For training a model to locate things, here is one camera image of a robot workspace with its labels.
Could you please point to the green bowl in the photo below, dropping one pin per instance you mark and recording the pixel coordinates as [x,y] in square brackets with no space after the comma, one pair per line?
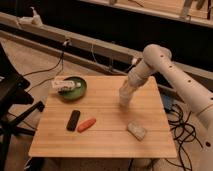
[77,92]

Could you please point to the grey sponge block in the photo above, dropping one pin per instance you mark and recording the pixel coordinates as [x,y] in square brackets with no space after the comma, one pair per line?
[137,130]

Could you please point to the grey metal rail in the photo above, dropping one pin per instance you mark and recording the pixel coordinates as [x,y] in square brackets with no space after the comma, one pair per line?
[50,40]

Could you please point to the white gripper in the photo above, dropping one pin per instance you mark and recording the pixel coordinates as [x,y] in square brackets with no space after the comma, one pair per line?
[134,80]

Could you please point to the black office chair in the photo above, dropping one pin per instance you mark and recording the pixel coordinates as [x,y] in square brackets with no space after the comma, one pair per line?
[12,91]

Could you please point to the blue box on floor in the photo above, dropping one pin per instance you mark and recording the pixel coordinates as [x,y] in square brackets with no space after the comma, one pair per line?
[167,102]

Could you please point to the black remote control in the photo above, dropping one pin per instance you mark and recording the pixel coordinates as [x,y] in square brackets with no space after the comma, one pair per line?
[73,120]

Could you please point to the orange carrot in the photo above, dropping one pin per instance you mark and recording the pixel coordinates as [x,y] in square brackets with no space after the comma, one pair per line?
[86,124]

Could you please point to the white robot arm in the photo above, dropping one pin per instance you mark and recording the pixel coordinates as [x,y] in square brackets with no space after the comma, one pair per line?
[156,58]

